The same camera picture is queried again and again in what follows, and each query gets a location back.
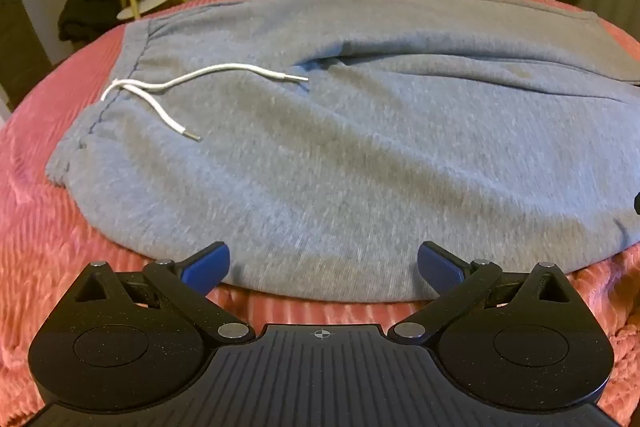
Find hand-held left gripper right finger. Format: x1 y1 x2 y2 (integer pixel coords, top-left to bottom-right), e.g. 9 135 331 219
389 241 577 346

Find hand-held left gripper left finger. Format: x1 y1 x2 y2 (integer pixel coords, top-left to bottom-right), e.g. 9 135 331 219
74 242 256 341

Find grey sweatpants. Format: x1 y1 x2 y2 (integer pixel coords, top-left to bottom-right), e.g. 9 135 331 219
46 0 640 304

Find pink ribbed blanket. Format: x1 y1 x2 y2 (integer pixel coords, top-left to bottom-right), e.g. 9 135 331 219
0 0 640 418

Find black bag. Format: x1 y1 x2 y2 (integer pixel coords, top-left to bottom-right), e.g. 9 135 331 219
57 0 126 42

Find dark wooden door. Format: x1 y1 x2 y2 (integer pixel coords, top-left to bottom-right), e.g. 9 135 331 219
0 0 53 108

